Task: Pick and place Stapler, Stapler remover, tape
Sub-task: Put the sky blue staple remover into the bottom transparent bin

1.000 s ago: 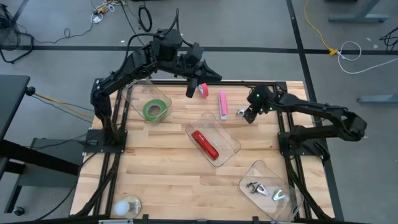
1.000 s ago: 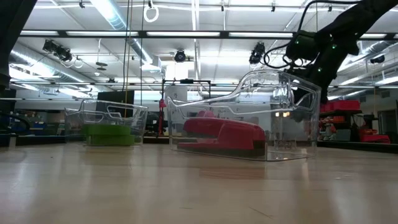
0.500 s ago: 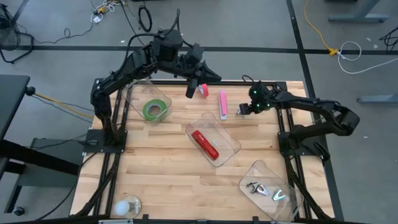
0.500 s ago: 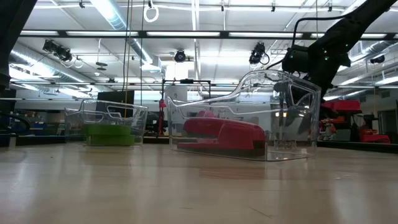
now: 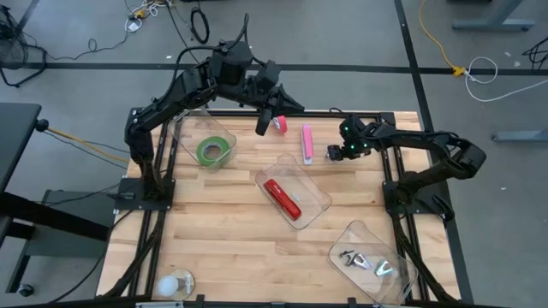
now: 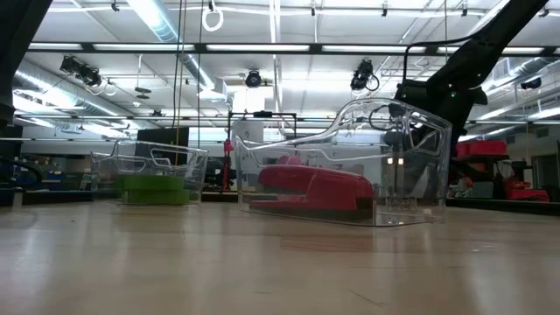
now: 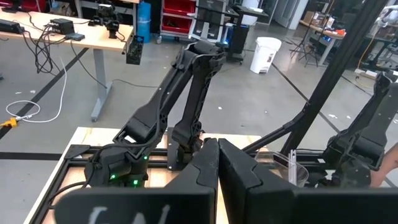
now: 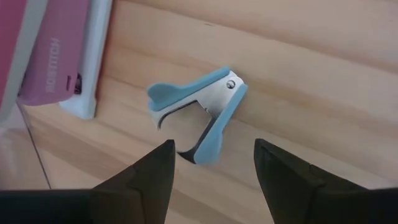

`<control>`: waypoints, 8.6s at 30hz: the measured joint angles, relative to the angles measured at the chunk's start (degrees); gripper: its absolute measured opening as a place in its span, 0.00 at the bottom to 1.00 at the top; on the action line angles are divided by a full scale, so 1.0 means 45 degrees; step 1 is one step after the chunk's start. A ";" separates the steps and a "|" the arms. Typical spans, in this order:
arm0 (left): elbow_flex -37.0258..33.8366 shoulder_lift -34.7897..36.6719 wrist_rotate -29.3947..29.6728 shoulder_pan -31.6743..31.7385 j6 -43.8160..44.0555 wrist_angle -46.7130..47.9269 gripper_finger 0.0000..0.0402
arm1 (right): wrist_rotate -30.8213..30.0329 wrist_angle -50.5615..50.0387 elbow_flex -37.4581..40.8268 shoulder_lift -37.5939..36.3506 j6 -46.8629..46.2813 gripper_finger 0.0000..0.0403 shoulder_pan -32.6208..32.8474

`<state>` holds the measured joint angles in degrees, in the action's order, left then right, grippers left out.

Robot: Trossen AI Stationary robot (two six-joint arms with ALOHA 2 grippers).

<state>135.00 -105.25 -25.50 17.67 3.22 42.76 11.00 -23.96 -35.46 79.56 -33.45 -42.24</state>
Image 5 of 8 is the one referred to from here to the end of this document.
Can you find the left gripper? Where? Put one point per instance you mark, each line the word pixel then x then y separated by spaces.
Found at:
pixel 265 96

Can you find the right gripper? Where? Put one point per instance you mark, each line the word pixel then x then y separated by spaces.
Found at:
pixel 357 134

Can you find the grey staple remover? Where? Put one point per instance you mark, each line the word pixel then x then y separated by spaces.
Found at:
pixel 330 158

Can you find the pink tape roll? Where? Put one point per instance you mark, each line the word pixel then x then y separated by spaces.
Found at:
pixel 281 124

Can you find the pink stapler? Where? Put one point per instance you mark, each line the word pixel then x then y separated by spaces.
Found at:
pixel 307 143

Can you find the red stapler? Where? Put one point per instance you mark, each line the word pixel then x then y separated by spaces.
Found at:
pixel 282 200

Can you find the green tape roll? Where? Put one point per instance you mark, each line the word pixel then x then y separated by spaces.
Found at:
pixel 201 156

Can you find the teal staple remover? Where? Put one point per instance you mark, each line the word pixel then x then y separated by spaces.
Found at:
pixel 380 270

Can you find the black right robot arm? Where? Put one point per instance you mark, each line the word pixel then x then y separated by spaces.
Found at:
pixel 428 139

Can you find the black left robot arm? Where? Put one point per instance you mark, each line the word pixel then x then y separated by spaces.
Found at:
pixel 180 92

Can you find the clear plastic bin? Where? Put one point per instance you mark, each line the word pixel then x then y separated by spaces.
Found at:
pixel 184 128
pixel 398 286
pixel 308 188

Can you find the white power adapter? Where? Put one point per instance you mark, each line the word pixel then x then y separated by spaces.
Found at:
pixel 133 26

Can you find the grey floor foot bar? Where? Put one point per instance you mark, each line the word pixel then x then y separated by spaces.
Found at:
pixel 522 136

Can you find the grey desk leg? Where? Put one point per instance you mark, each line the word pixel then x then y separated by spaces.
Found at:
pixel 496 23

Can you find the white light bulb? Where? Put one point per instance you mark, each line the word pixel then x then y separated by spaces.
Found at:
pixel 167 286

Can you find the black round knob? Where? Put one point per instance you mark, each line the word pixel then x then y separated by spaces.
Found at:
pixel 41 125

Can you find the black desk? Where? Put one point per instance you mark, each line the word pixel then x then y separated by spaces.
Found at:
pixel 17 137

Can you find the black floor fan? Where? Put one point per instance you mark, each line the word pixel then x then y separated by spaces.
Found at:
pixel 13 51

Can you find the black caster wheel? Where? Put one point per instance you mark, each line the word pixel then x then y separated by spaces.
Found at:
pixel 25 290

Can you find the black aluminium table frame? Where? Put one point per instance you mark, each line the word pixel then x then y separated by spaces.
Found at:
pixel 317 114

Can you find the silver bracket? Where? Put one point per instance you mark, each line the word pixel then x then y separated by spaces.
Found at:
pixel 158 305

